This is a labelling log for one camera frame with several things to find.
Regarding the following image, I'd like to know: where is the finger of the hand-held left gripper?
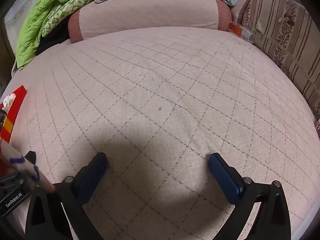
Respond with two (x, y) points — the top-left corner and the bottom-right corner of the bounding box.
(24, 151), (37, 166)

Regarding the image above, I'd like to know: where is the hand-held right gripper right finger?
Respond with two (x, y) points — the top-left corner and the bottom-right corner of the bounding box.
(209, 152), (292, 240)

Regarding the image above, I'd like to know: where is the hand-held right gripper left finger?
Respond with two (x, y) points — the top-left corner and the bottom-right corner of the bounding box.
(25, 152), (109, 240)

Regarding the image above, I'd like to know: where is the red box with white inside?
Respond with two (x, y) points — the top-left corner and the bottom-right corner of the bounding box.
(0, 85), (28, 178)

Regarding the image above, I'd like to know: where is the white tube with blue marks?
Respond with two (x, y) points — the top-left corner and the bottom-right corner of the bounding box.
(0, 142), (55, 193)

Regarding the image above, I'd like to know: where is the dark cloth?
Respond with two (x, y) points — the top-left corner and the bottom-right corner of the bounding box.
(36, 24), (72, 55)

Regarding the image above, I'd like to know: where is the bright green quilt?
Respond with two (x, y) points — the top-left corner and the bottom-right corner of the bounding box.
(15, 0), (85, 70)

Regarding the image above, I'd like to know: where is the plastic bottle with orange label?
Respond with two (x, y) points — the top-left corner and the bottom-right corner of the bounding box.
(229, 22), (255, 43)

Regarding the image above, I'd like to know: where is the striped floral cushion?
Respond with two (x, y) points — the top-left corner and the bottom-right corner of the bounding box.
(237, 0), (320, 117)

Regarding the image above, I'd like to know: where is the green floral quilt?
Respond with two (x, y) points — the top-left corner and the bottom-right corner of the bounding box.
(41, 0), (119, 37)

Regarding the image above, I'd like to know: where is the pink bolster pillow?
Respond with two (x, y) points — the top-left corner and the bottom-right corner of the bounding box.
(68, 0), (232, 44)

